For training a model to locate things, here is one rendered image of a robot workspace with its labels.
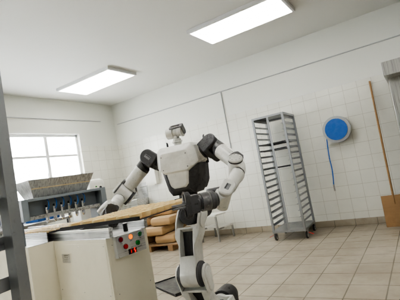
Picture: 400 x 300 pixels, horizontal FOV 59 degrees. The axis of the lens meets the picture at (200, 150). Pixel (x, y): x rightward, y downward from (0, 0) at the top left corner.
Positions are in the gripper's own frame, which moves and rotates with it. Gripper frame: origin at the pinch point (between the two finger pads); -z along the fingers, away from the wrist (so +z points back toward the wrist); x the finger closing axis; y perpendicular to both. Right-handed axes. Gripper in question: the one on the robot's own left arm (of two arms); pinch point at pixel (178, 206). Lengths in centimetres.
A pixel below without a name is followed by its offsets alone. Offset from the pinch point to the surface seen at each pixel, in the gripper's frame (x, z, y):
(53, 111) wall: 179, -41, -536
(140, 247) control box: -27, -4, -89
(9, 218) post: 10, -59, 64
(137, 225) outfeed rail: -14, -2, -99
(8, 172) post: 20, -58, 64
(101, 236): -14, -28, -86
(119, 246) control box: -23, -18, -81
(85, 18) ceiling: 201, 1, -221
